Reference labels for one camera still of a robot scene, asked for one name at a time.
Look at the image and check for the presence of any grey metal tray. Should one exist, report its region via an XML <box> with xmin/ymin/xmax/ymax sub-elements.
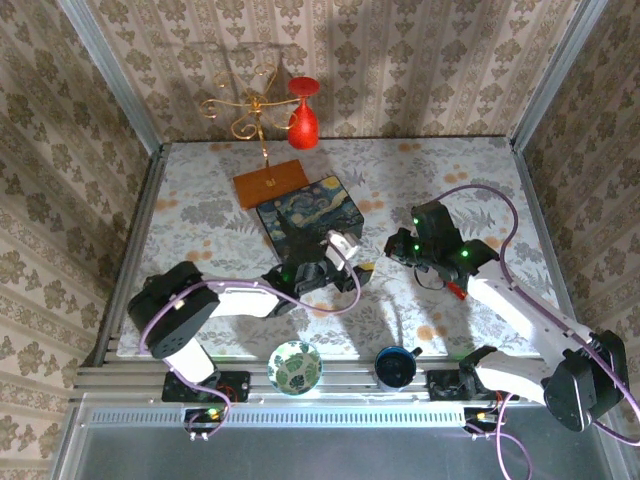
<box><xmin>48</xmin><ymin>393</ymin><xmax>624</xmax><ymax>480</ymax></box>

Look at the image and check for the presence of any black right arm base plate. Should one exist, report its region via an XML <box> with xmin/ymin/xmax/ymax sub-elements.
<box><xmin>427</xmin><ymin>368</ymin><xmax>519</xmax><ymax>402</ymax></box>

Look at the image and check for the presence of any aluminium frame post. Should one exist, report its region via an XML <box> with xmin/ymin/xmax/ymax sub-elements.
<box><xmin>58</xmin><ymin>0</ymin><xmax>167</xmax><ymax>151</ymax></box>
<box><xmin>509</xmin><ymin>0</ymin><xmax>599</xmax><ymax>151</ymax></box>

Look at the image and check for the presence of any floral table mat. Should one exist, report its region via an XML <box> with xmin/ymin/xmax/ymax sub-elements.
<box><xmin>115</xmin><ymin>137</ymin><xmax>582</xmax><ymax>359</ymax></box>

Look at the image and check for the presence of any gold wire stand wooden base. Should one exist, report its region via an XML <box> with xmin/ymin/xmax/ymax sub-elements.
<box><xmin>199</xmin><ymin>62</ymin><xmax>312</xmax><ymax>211</ymax></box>

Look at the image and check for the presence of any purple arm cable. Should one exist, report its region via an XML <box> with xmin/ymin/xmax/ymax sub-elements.
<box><xmin>138</xmin><ymin>244</ymin><xmax>364</xmax><ymax>444</ymax></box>
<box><xmin>423</xmin><ymin>184</ymin><xmax>640</xmax><ymax>480</ymax></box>

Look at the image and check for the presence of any starry night painted box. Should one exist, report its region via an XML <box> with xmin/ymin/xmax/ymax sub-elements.
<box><xmin>255</xmin><ymin>174</ymin><xmax>365</xmax><ymax>264</ymax></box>

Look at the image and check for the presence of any green leaf pattern bowl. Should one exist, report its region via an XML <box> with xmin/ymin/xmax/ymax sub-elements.
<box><xmin>267</xmin><ymin>339</ymin><xmax>324</xmax><ymax>397</ymax></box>

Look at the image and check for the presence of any dark blue mug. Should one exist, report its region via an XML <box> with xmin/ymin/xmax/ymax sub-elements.
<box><xmin>373</xmin><ymin>346</ymin><xmax>424</xmax><ymax>393</ymax></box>

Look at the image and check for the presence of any aluminium table rail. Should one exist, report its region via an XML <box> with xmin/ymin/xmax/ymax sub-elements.
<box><xmin>72</xmin><ymin>360</ymin><xmax>612</xmax><ymax>402</ymax></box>

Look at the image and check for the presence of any small black circuit board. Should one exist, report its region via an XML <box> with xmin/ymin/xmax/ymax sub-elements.
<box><xmin>462</xmin><ymin>406</ymin><xmax>504</xmax><ymax>436</ymax></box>
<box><xmin>182</xmin><ymin>406</ymin><xmax>227</xmax><ymax>436</ymax></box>

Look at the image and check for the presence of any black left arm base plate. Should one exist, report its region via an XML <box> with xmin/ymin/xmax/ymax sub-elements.
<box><xmin>160</xmin><ymin>370</ymin><xmax>252</xmax><ymax>404</ymax></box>

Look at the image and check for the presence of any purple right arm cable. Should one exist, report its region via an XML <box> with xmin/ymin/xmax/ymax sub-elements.
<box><xmin>423</xmin><ymin>184</ymin><xmax>640</xmax><ymax>480</ymax></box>

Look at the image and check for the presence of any red wine glass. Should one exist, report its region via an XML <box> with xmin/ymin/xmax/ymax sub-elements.
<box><xmin>286</xmin><ymin>76</ymin><xmax>322</xmax><ymax>151</ymax></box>

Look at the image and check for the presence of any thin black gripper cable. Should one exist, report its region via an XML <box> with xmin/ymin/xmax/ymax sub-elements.
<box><xmin>413</xmin><ymin>265</ymin><xmax>447</xmax><ymax>292</ymax></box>

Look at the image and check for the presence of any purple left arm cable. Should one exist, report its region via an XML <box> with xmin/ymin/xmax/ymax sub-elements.
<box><xmin>138</xmin><ymin>244</ymin><xmax>364</xmax><ymax>444</ymax></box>

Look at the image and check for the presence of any slotted grey cable duct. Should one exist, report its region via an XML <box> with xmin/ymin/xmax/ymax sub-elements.
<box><xmin>82</xmin><ymin>409</ymin><xmax>465</xmax><ymax>427</ymax></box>

